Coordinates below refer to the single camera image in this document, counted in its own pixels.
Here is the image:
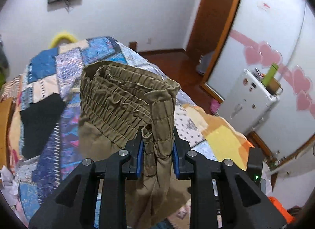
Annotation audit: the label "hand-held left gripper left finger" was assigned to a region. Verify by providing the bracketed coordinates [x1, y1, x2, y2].
[29, 126, 145, 229]

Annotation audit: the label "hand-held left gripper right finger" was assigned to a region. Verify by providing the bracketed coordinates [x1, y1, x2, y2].
[172, 127, 288, 229]

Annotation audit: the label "khaki pants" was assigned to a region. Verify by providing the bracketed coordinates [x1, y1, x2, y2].
[79, 62, 191, 229]

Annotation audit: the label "orange cloth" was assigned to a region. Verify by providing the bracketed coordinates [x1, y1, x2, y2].
[268, 196, 295, 223]

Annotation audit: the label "white mini fridge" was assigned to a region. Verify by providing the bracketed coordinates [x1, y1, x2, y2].
[219, 68, 280, 135]

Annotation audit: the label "pink bag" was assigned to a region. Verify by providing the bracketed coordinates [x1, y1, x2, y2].
[210, 100, 220, 115]

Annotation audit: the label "brown box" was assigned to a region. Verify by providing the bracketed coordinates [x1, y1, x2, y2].
[268, 79, 284, 95]

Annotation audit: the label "green bottle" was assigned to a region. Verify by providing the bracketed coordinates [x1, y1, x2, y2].
[263, 63, 279, 87]

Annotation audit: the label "grey bag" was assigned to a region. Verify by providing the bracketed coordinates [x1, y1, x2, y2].
[197, 52, 215, 76]

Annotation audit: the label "black garment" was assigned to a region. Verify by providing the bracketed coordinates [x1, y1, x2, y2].
[20, 93, 67, 159]

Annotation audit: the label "patchwork blanket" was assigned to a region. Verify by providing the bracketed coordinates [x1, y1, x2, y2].
[0, 36, 254, 229]

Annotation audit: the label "white crumpled cloth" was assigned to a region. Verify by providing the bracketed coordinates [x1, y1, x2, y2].
[0, 166, 16, 188]

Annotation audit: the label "pink striped cloth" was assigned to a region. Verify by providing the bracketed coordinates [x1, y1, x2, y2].
[0, 76, 25, 103]

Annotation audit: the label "wooden door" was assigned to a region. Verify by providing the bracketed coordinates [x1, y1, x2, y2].
[186, 0, 246, 59]

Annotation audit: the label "grey plush pillow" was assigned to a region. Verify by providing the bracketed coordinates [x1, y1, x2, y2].
[0, 45, 10, 71]

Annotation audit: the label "yellow foam ring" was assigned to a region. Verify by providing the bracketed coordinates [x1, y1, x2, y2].
[49, 31, 78, 48]

